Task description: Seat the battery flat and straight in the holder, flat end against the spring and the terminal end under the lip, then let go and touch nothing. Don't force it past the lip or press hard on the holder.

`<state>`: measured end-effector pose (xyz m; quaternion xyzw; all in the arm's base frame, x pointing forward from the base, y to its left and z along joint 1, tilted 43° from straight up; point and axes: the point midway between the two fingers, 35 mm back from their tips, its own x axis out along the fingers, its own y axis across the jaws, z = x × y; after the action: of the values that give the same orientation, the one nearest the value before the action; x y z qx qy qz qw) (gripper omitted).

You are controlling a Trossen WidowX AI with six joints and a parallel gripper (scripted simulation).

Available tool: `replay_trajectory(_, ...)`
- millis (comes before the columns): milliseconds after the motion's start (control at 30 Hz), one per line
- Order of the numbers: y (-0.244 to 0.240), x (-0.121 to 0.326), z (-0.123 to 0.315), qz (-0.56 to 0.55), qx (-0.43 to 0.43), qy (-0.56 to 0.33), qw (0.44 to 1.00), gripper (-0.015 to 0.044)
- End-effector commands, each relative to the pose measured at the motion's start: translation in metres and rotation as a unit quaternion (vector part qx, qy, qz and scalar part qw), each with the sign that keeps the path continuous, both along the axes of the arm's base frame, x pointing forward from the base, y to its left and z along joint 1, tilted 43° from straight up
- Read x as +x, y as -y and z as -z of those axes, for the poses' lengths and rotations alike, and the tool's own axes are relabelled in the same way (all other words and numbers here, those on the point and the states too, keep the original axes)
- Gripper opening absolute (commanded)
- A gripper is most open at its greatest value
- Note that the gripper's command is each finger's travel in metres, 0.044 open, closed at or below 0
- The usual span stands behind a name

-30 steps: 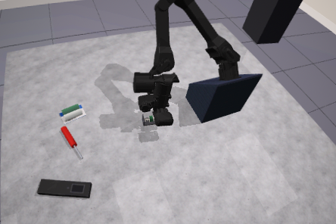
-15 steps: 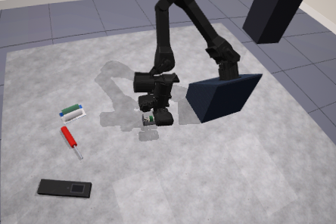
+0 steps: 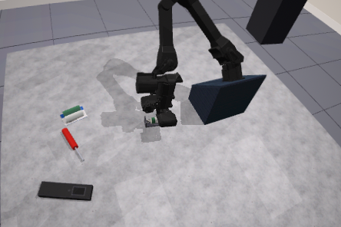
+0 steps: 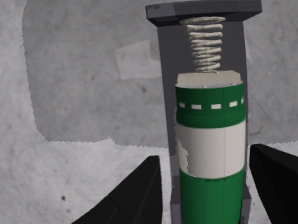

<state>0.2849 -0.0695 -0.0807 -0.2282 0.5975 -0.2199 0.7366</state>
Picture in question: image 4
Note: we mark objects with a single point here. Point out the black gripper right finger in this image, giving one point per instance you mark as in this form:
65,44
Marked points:
275,174

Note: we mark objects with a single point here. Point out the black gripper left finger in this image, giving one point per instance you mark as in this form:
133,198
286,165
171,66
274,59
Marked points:
137,200

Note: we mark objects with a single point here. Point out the green and white battery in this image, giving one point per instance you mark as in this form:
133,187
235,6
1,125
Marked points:
211,142

